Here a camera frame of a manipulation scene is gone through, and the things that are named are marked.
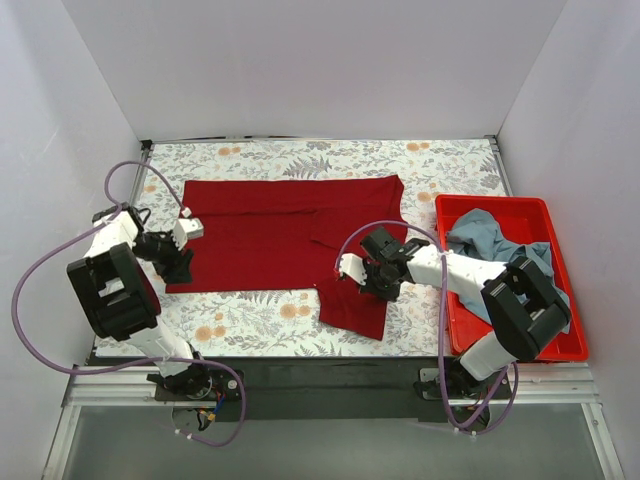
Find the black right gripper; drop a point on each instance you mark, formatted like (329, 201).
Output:
(373, 282)

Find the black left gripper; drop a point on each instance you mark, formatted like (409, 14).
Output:
(175, 265)

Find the red t-shirt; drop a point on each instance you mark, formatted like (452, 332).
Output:
(285, 235)

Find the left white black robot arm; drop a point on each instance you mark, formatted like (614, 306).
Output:
(118, 298)

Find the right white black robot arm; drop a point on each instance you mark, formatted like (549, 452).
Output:
(432, 266)

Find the floral patterned table mat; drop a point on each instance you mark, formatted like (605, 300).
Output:
(286, 323)

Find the grey-blue t-shirt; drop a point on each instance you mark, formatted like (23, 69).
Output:
(478, 235)

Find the red plastic bin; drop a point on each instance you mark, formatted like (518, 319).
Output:
(527, 316)

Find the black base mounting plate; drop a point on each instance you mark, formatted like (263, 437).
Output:
(321, 388)

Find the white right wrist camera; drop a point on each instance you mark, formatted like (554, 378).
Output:
(353, 267)

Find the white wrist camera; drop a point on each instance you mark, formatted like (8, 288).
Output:
(353, 267)
(186, 229)

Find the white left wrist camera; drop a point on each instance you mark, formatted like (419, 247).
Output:
(186, 229)

